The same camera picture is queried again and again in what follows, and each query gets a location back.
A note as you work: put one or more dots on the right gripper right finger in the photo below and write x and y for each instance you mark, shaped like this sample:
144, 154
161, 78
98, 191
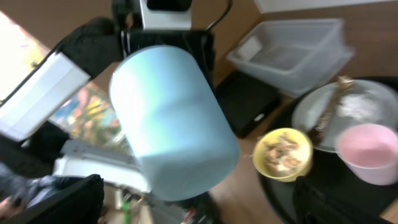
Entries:
313, 206

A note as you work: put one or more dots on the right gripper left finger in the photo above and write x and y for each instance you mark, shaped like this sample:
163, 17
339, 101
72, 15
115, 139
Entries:
51, 200

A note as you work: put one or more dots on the food scraps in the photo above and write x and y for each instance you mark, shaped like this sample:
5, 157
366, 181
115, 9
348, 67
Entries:
283, 157

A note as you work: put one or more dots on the yellow bowl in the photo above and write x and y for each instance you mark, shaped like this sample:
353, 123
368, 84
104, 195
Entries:
271, 137

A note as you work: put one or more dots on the pink cup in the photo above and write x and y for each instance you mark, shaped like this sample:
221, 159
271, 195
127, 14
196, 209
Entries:
370, 151

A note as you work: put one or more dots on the blue cup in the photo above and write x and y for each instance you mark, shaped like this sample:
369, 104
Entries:
173, 123

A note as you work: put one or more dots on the gold brown snack wrapper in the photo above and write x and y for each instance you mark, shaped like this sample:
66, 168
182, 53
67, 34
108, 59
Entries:
317, 132

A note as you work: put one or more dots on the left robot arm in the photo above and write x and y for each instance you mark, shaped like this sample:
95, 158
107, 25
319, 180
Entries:
85, 53

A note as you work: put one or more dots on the round black serving tray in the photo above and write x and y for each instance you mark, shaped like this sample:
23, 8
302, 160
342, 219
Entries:
330, 175

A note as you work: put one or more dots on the crumpled white tissue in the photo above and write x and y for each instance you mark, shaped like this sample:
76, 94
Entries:
360, 107

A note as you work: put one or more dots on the grey plate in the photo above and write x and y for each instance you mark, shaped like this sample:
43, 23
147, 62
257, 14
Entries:
311, 106

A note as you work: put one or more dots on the black rectangular tray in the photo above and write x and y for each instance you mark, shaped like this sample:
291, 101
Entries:
246, 101

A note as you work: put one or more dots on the clear plastic bin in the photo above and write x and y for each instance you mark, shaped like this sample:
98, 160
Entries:
293, 56

